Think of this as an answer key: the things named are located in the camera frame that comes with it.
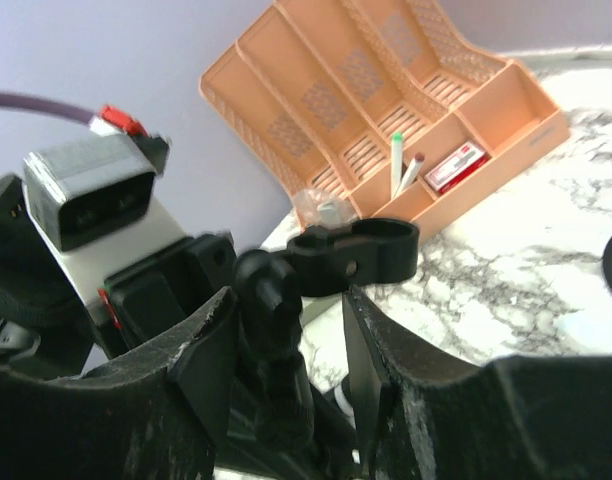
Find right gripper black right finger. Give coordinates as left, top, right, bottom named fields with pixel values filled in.
left=343, top=288, right=612, bottom=479

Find small red white box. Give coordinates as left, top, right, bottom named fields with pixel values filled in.
left=424, top=141, right=491, bottom=195

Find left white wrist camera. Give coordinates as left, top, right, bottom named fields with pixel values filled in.
left=23, top=134, right=185, bottom=307

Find orange plastic file organizer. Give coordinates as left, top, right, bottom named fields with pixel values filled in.
left=200, top=1, right=569, bottom=238

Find pens in organizer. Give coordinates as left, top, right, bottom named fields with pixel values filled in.
left=390, top=132, right=425, bottom=200

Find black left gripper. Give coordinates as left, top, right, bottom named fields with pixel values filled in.
left=98, top=232, right=236, bottom=359

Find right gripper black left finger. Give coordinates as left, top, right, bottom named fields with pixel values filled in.
left=0, top=288, right=236, bottom=479

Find small black tripod stand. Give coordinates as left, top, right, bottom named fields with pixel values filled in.
left=221, top=218, right=420, bottom=479

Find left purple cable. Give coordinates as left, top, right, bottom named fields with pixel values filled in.
left=0, top=89, right=97, bottom=124

